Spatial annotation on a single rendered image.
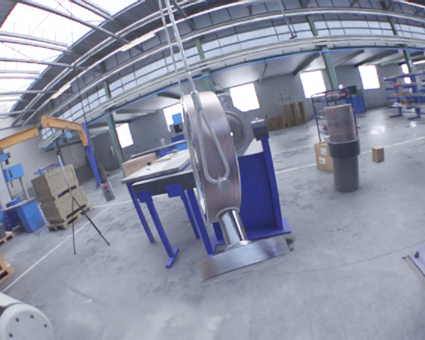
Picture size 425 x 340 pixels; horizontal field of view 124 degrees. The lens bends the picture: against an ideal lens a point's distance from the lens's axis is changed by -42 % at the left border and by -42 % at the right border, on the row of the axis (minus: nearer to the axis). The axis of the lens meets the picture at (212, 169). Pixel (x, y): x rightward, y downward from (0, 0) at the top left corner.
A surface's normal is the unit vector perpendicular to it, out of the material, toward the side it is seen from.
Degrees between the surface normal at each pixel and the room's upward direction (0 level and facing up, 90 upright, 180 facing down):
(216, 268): 50
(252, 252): 41
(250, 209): 90
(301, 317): 0
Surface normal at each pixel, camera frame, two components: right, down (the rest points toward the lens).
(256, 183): -0.14, 0.27
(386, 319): -0.26, -0.94
